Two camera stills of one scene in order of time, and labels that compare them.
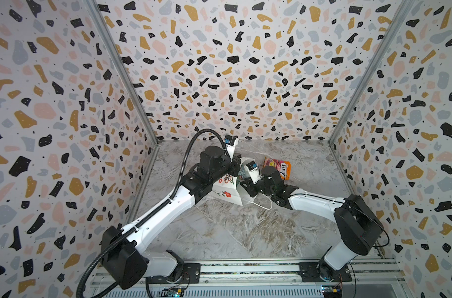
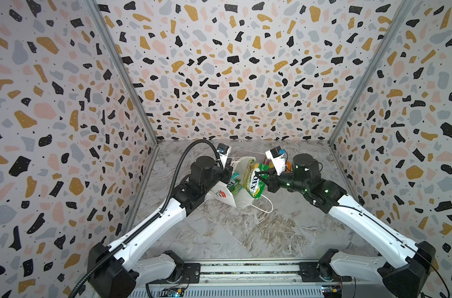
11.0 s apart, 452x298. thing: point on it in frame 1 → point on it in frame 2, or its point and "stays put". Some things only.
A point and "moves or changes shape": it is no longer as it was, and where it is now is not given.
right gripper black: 251,185 → 272,180
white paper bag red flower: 230,190 moves or changes shape
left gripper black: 234,164 → 226,174
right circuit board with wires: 332,291 stays put
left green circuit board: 172,292 stays put
